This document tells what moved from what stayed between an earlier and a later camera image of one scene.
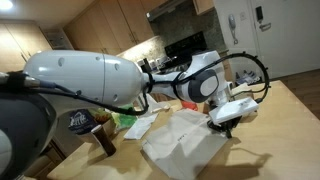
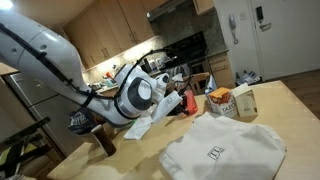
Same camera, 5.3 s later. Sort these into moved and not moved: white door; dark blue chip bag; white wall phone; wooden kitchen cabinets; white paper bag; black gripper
Moved: white paper bag; black gripper
Not moved: dark blue chip bag; wooden kitchen cabinets; white door; white wall phone
